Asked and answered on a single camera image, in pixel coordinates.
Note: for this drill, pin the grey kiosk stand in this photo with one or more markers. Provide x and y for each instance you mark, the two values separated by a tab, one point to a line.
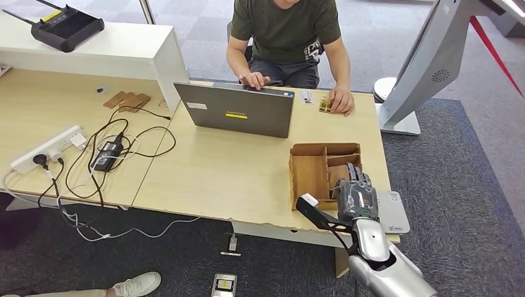
430	53

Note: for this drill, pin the person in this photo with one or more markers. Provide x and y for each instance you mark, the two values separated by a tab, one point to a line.
283	32

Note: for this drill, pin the wooden desk organizer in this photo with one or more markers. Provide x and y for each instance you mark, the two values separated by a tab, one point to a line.
307	176

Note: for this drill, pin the person's right hand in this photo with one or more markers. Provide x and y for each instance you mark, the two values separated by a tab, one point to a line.
255	80

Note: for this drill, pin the dark counter with light strip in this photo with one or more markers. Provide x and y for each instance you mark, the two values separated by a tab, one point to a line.
510	16

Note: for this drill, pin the metal pole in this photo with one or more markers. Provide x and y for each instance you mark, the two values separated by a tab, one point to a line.
147	11

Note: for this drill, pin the thin wooden plate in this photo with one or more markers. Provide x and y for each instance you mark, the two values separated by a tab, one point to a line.
112	100
135	102

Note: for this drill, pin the small silver device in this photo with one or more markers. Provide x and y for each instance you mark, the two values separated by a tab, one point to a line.
224	285

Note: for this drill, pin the white raised counter shelf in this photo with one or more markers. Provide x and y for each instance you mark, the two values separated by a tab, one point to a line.
102	49

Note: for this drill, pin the grey card reader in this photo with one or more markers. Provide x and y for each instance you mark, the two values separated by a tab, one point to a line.
391	213

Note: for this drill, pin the person's left hand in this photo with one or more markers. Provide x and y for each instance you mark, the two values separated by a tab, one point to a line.
341	100

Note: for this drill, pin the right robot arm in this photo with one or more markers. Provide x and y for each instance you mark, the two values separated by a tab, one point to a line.
371	242

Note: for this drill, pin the white plug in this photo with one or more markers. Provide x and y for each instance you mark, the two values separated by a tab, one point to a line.
55	155

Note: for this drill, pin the person's left forearm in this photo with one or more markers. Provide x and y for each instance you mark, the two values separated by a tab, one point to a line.
338	65

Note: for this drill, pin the white charger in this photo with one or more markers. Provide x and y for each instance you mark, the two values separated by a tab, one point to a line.
78	141

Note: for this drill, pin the red barrier belt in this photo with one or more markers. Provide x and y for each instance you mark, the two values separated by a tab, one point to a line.
496	53

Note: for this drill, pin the person's leg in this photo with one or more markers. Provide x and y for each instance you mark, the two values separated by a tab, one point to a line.
61	293

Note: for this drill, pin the black power brick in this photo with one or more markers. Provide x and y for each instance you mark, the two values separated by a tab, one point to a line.
106	155

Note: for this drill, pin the black remote controller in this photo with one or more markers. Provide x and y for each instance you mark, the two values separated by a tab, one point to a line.
67	28

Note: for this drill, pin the person's right forearm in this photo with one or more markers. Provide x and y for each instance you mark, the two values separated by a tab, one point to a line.
236	57

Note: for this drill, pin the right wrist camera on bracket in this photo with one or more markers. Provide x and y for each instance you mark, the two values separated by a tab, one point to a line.
318	215

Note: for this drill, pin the grey laptop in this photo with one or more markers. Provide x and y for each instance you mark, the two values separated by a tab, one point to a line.
238	112

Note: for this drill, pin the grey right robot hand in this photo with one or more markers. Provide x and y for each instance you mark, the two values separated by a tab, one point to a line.
357	201

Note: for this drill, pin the black plug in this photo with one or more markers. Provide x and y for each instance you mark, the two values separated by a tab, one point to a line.
40	160

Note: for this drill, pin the small white printed card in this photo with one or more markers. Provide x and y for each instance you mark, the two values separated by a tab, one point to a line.
307	97

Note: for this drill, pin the white power strip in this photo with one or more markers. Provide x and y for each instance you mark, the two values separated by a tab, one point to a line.
45	147

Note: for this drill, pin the gold patterned card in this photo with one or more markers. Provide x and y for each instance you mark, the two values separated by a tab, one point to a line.
325	105

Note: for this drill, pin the white sneaker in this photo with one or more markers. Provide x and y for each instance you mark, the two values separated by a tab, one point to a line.
137	284

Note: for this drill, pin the grey usb adapter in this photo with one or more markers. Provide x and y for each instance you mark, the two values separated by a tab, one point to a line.
232	244

